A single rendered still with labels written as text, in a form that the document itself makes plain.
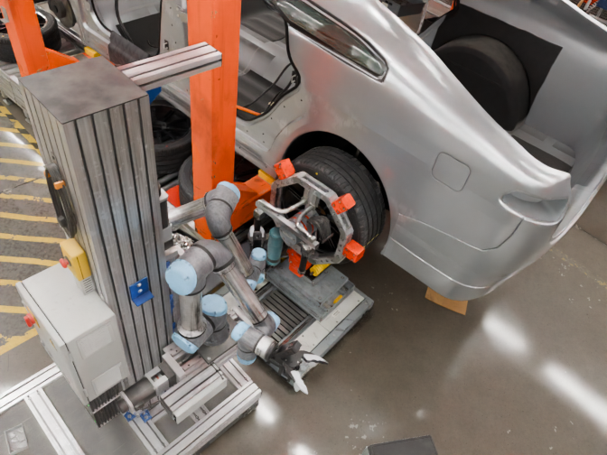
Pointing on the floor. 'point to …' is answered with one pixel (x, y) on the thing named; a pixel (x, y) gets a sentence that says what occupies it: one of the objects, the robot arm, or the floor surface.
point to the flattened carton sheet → (446, 301)
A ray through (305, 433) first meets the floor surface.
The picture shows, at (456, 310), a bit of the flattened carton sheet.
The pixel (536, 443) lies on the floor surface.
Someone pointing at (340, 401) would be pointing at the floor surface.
